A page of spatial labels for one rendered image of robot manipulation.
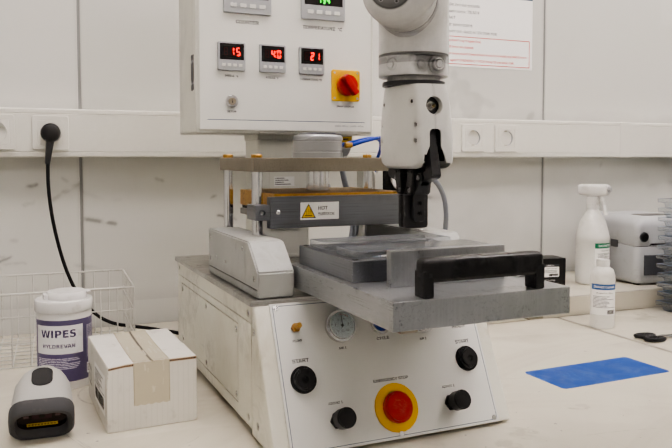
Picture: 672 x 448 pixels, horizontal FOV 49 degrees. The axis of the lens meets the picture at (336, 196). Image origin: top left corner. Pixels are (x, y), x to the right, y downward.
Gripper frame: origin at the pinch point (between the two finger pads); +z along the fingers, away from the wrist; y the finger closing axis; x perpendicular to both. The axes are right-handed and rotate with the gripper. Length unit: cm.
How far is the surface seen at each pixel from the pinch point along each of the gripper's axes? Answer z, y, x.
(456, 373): 22.7, 5.4, -10.0
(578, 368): 30, 19, -43
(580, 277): 24, 63, -85
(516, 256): 3.9, -15.1, -3.7
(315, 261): 6.5, 7.0, 9.9
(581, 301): 27, 52, -75
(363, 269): 6.0, -3.8, 8.6
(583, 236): 13, 62, -85
